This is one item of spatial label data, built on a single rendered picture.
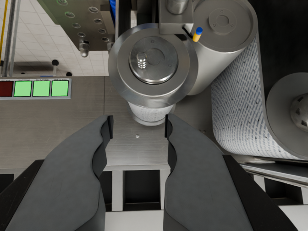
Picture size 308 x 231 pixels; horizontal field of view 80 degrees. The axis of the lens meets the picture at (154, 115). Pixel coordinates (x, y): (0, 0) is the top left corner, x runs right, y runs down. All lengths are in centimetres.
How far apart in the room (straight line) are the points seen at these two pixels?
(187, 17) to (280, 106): 21
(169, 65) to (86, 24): 38
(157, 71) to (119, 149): 38
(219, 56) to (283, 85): 12
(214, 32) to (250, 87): 12
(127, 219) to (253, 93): 50
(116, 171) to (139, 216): 15
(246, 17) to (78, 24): 44
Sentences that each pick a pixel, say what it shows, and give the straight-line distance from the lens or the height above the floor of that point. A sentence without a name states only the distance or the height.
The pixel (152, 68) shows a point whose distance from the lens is 29.
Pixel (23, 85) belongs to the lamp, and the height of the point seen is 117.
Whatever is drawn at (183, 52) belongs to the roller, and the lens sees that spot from 31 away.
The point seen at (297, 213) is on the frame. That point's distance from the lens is 80.
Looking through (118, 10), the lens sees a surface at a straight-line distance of 37.
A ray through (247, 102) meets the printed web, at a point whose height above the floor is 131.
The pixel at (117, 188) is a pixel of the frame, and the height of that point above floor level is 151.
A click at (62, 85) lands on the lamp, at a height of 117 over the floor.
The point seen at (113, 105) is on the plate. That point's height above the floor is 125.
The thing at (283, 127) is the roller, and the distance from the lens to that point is 36.
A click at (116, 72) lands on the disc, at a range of 31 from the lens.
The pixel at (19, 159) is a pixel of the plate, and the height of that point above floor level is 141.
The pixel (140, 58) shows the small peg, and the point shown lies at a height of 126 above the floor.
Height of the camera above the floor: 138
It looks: 9 degrees down
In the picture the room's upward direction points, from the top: 179 degrees clockwise
